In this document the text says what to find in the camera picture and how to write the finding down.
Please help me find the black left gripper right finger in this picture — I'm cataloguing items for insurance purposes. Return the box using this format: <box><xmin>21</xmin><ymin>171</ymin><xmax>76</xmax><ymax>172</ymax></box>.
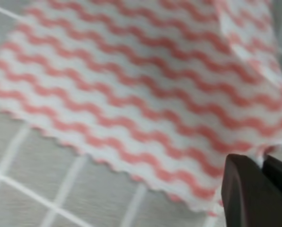
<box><xmin>262</xmin><ymin>156</ymin><xmax>282</xmax><ymax>192</ymax></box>

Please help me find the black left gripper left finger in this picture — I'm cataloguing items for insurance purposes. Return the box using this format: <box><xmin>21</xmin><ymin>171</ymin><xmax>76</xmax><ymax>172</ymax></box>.
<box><xmin>221</xmin><ymin>154</ymin><xmax>282</xmax><ymax>227</ymax></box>

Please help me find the pink white wavy towel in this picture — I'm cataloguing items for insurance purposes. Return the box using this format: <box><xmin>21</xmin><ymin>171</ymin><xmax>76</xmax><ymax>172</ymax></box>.
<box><xmin>0</xmin><ymin>0</ymin><xmax>282</xmax><ymax>211</ymax></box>

